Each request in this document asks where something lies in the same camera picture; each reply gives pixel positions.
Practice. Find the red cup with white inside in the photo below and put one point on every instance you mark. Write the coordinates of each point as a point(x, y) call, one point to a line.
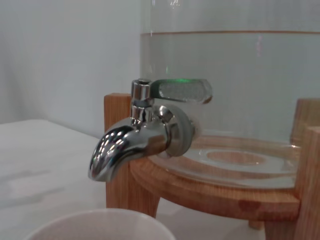
point(100, 225)

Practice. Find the clear glass water dispenser jar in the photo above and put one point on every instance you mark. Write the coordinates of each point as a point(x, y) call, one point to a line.
point(250, 75)

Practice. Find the wooden dispenser stand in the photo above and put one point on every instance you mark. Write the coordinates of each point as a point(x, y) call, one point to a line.
point(212, 192)

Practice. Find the chrome faucet with lever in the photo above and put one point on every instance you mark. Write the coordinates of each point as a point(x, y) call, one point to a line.
point(125, 147)

